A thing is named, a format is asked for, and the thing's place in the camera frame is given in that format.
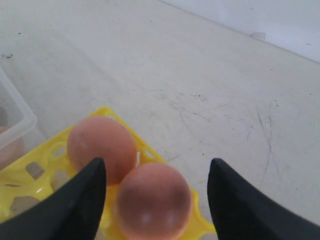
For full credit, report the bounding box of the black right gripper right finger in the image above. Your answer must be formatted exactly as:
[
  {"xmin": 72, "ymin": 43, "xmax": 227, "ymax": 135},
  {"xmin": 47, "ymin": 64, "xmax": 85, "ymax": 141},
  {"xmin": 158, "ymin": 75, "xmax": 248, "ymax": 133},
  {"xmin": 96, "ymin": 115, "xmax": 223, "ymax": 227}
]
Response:
[{"xmin": 207, "ymin": 158, "xmax": 320, "ymax": 240}]

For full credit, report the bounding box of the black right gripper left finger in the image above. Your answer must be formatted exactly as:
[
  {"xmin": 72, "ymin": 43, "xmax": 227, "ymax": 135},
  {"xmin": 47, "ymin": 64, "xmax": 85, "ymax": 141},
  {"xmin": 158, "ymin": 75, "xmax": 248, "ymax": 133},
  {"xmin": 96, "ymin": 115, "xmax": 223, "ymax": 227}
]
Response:
[{"xmin": 0, "ymin": 158, "xmax": 106, "ymax": 240}]

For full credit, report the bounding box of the brown egg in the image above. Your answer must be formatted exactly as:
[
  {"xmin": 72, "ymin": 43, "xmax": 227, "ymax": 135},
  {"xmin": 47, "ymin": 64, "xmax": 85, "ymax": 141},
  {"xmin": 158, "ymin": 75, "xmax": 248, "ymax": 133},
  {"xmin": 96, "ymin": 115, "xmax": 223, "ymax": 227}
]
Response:
[
  {"xmin": 67, "ymin": 115, "xmax": 137, "ymax": 186},
  {"xmin": 114, "ymin": 162, "xmax": 193, "ymax": 240}
]

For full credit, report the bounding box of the clear plastic box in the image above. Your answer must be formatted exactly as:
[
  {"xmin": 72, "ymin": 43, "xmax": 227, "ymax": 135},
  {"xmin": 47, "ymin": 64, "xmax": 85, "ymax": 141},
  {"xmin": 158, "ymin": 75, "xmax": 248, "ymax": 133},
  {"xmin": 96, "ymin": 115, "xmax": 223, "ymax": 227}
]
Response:
[{"xmin": 0, "ymin": 70, "xmax": 38, "ymax": 169}]

